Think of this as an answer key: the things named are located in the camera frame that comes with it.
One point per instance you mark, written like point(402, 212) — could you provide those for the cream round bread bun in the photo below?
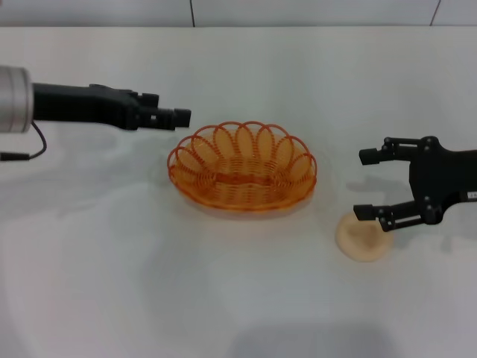
point(363, 242)

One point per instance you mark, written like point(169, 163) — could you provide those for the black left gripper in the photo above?
point(82, 104)

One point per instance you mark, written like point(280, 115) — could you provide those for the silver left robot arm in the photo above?
point(15, 98)

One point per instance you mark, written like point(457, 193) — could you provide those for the orange woven plastic basket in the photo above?
point(238, 179)

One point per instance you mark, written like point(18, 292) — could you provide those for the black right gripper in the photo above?
point(432, 175)

